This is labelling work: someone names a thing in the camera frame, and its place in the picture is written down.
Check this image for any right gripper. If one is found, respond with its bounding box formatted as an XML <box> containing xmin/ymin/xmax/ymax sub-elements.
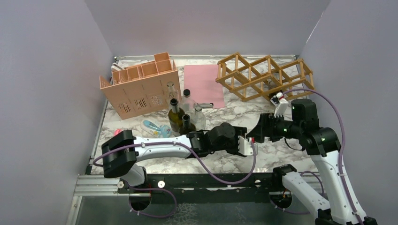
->
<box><xmin>246</xmin><ymin>112</ymin><xmax>303</xmax><ymax>143</ymax></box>

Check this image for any dark bottle black cap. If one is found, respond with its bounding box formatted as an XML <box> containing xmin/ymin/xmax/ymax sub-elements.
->
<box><xmin>178</xmin><ymin>114</ymin><xmax>196</xmax><ymax>135</ymax></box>

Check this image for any large clear glass jar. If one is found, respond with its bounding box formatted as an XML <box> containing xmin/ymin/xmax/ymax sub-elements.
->
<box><xmin>180</xmin><ymin>89</ymin><xmax>197</xmax><ymax>114</ymax></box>

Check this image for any dark bottle silver neck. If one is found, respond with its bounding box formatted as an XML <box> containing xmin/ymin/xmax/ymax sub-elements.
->
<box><xmin>168</xmin><ymin>98</ymin><xmax>185</xmax><ymax>133</ymax></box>

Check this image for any clear glass bottle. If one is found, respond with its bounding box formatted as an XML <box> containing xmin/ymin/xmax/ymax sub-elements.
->
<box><xmin>167</xmin><ymin>82</ymin><xmax>181</xmax><ymax>101</ymax></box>

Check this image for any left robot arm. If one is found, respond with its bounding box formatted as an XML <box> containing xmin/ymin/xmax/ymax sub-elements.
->
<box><xmin>93</xmin><ymin>122</ymin><xmax>257</xmax><ymax>178</ymax></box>

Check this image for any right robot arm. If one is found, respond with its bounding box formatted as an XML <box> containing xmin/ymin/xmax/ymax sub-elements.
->
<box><xmin>247</xmin><ymin>99</ymin><xmax>377</xmax><ymax>225</ymax></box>

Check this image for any wooden wine rack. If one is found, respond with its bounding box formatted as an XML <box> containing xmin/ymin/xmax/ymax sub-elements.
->
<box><xmin>215</xmin><ymin>52</ymin><xmax>315</xmax><ymax>102</ymax></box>

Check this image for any pink capped small bottle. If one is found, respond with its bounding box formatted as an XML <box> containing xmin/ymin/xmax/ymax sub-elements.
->
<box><xmin>114</xmin><ymin>129</ymin><xmax>122</xmax><ymax>136</ymax></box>

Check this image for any light blue toy package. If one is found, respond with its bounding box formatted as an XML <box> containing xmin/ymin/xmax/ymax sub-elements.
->
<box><xmin>140</xmin><ymin>120</ymin><xmax>172</xmax><ymax>138</ymax></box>

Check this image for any pink clipboard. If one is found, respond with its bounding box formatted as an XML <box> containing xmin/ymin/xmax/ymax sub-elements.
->
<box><xmin>184</xmin><ymin>64</ymin><xmax>225</xmax><ymax>108</ymax></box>

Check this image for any peach plastic organizer basket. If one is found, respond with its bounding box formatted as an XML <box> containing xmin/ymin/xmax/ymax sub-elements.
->
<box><xmin>99</xmin><ymin>52</ymin><xmax>182</xmax><ymax>120</ymax></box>

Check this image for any white item behind basket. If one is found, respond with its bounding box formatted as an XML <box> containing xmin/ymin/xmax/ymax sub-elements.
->
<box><xmin>111</xmin><ymin>63</ymin><xmax>124</xmax><ymax>73</ymax></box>

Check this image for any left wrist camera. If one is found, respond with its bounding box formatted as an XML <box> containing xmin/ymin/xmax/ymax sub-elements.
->
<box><xmin>238</xmin><ymin>136</ymin><xmax>258</xmax><ymax>156</ymax></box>

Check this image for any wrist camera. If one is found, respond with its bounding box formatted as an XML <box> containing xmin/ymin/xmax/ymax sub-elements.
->
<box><xmin>238</xmin><ymin>136</ymin><xmax>258</xmax><ymax>156</ymax></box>
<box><xmin>270</xmin><ymin>92</ymin><xmax>289</xmax><ymax>117</ymax></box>

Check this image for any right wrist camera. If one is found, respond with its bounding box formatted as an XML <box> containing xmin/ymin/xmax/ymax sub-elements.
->
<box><xmin>270</xmin><ymin>92</ymin><xmax>289</xmax><ymax>117</ymax></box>

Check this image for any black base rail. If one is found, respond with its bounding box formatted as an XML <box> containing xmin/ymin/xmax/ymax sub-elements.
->
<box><xmin>117</xmin><ymin>172</ymin><xmax>293</xmax><ymax>208</ymax></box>

